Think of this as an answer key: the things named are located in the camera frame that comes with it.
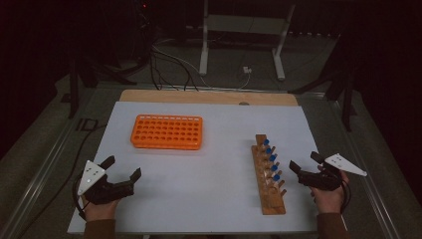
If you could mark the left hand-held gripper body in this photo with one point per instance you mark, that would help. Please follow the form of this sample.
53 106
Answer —
99 192

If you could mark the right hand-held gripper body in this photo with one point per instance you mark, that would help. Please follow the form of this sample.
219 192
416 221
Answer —
320 181

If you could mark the blue-capped glass test tube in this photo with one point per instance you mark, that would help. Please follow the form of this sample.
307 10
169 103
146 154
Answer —
276 177
272 158
266 142
268 150
274 168

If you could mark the wooden test tube rack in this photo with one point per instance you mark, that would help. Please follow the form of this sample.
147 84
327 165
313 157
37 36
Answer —
270 202

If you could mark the orange plastic test tube rack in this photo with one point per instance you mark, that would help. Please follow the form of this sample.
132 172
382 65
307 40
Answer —
166 139

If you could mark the person's left hand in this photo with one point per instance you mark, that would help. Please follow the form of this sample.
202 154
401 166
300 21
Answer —
99 210

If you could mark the person's right hand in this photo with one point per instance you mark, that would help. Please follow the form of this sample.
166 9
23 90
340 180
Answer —
328 200

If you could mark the black tripod stand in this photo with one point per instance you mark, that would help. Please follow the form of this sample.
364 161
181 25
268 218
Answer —
74 89
346 106

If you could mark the white table sheet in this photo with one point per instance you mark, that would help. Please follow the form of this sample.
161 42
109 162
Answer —
205 186

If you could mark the dark equipment with red light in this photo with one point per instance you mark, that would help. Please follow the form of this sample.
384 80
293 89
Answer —
144 20

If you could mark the white metal stand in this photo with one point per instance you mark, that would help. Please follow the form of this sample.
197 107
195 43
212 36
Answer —
245 24

